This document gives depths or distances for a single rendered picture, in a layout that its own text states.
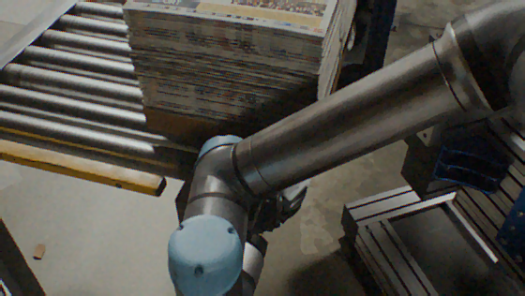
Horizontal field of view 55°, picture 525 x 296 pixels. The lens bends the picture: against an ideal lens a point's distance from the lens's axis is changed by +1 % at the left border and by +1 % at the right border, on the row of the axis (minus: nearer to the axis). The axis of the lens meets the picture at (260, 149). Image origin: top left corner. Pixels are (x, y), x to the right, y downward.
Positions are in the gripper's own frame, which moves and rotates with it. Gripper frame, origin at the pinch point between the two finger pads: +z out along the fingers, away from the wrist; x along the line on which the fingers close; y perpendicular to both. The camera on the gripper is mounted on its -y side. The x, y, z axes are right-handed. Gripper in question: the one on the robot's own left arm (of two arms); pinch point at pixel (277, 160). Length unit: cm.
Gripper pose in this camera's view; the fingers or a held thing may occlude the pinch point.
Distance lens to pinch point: 83.1
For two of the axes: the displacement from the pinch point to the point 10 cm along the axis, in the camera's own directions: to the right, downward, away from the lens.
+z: 2.9, -6.7, 6.8
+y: 0.0, -7.1, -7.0
